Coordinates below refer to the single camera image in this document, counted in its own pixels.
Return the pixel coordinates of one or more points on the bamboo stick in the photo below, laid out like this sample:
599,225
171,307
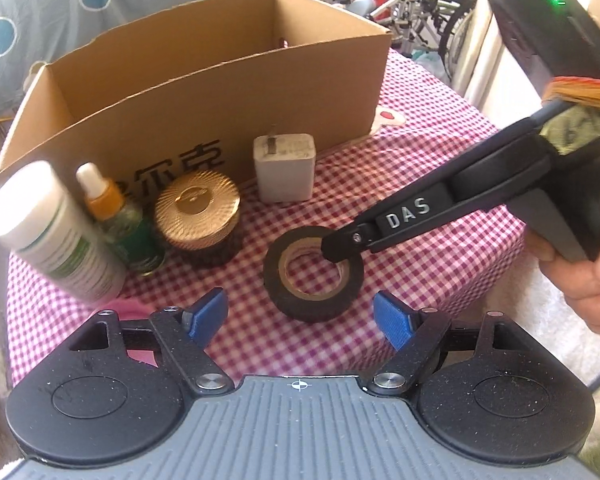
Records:
0,120

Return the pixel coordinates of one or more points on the white plug charger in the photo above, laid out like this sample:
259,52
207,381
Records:
282,175

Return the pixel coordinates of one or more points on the brown cardboard box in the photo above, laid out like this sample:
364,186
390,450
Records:
155,110

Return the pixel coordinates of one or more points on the green dropper bottle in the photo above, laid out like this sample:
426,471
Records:
130,235

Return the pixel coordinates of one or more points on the black tape roll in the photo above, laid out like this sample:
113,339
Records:
305,305

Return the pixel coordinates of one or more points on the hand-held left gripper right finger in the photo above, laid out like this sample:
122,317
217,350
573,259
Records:
392,320

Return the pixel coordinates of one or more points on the coloured rubber band bundle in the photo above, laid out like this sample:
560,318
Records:
585,91

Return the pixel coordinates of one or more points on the blue plastic bag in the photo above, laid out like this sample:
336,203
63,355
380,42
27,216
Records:
432,62

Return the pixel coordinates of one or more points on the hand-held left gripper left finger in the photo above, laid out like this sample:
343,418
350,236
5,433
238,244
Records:
207,317

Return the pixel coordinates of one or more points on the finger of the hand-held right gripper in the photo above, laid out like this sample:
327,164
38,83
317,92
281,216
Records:
405,215

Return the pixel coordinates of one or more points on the white window curtain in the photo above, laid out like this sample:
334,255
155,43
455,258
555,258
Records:
485,60

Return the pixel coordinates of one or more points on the person's right hand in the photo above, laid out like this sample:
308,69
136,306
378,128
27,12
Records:
595,295

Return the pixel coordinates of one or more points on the green patterned cloth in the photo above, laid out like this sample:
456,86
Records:
580,130

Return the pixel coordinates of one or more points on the gold-lid black jar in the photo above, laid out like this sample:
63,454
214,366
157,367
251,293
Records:
197,200

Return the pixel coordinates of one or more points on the red checked tablecloth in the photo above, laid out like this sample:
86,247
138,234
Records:
430,260

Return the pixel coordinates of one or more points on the white plastic bottle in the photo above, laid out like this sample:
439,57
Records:
55,230

